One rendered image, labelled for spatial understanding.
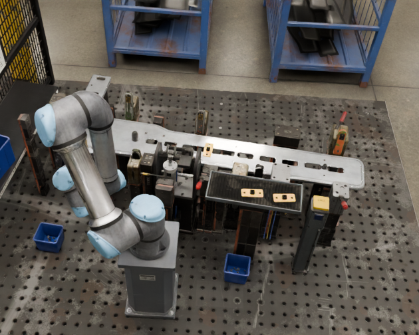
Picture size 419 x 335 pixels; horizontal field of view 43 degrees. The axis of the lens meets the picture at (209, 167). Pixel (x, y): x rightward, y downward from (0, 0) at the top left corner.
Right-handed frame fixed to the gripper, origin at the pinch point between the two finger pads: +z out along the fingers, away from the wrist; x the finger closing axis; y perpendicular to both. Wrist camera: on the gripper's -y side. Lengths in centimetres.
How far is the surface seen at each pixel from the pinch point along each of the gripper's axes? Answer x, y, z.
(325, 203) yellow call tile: -2, 97, -9
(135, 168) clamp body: -5.0, 18.9, 5.5
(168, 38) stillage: 31, -14, 241
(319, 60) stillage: 31, 110, 240
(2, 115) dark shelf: 3, -50, 26
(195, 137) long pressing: 5, 40, 34
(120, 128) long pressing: 4.0, 4.3, 32.8
